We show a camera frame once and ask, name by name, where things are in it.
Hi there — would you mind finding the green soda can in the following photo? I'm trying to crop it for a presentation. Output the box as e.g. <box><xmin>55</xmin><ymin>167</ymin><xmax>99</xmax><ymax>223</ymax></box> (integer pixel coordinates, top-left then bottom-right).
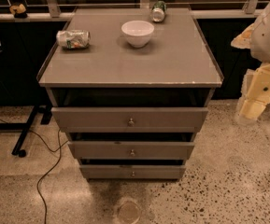
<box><xmin>150</xmin><ymin>1</ymin><xmax>166</xmax><ymax>22</ymax></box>

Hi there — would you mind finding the metal window railing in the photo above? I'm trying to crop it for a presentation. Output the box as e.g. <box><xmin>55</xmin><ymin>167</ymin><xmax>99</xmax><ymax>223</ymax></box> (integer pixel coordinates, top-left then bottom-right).
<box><xmin>0</xmin><ymin>0</ymin><xmax>270</xmax><ymax>23</ymax></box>

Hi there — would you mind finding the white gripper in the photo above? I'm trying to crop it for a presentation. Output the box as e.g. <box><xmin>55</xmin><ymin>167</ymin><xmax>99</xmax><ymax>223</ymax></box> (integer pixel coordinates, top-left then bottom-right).
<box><xmin>237</xmin><ymin>63</ymin><xmax>270</xmax><ymax>120</ymax></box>

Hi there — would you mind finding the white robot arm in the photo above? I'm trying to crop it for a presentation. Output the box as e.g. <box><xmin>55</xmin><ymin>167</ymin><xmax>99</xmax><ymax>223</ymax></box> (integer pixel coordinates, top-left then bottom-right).
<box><xmin>231</xmin><ymin>2</ymin><xmax>270</xmax><ymax>120</ymax></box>

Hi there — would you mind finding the black floor cable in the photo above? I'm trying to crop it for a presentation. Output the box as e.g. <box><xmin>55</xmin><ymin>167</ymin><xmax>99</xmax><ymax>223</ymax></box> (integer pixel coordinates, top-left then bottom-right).
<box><xmin>0</xmin><ymin>106</ymin><xmax>69</xmax><ymax>224</ymax></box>

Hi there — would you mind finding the grey middle drawer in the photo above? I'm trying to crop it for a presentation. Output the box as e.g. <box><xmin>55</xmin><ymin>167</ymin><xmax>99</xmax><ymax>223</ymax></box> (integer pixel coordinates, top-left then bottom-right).
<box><xmin>68</xmin><ymin>141</ymin><xmax>194</xmax><ymax>160</ymax></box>

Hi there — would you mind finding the yellow black object on ledge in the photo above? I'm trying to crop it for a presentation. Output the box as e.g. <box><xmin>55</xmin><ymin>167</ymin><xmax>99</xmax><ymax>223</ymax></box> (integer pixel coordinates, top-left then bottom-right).
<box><xmin>9</xmin><ymin>3</ymin><xmax>27</xmax><ymax>19</ymax></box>

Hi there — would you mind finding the grey top drawer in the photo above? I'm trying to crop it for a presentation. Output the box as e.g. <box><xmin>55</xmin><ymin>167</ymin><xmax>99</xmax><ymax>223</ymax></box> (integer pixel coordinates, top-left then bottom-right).
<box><xmin>51</xmin><ymin>107</ymin><xmax>208</xmax><ymax>133</ymax></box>

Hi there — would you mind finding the crushed white green can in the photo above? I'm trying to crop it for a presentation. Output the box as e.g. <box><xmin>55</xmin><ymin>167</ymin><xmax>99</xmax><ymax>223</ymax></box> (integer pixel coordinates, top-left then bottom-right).
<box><xmin>56</xmin><ymin>30</ymin><xmax>91</xmax><ymax>49</ymax></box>

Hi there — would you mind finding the grey bottom drawer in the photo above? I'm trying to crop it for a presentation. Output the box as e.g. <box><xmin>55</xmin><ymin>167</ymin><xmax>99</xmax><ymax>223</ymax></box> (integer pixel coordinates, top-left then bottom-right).
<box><xmin>79</xmin><ymin>165</ymin><xmax>185</xmax><ymax>179</ymax></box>

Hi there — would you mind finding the grey drawer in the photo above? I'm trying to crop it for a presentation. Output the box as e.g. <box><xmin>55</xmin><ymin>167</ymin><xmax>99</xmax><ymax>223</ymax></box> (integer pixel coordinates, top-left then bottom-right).
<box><xmin>68</xmin><ymin>141</ymin><xmax>194</xmax><ymax>160</ymax></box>
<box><xmin>79</xmin><ymin>165</ymin><xmax>185</xmax><ymax>179</ymax></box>
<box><xmin>51</xmin><ymin>107</ymin><xmax>208</xmax><ymax>133</ymax></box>

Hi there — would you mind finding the grey drawer cabinet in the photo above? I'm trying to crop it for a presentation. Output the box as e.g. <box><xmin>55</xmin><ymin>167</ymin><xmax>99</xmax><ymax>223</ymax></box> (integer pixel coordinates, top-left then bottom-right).
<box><xmin>38</xmin><ymin>8</ymin><xmax>222</xmax><ymax>167</ymax></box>

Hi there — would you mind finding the white ceramic bowl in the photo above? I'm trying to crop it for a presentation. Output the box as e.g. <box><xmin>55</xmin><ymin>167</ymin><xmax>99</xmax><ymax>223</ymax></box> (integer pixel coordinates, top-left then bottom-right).
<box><xmin>121</xmin><ymin>21</ymin><xmax>155</xmax><ymax>48</ymax></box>

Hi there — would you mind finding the black desk leg frame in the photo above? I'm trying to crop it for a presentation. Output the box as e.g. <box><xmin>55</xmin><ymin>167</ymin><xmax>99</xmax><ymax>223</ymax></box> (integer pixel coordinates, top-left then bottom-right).
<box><xmin>0</xmin><ymin>105</ymin><xmax>51</xmax><ymax>158</ymax></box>

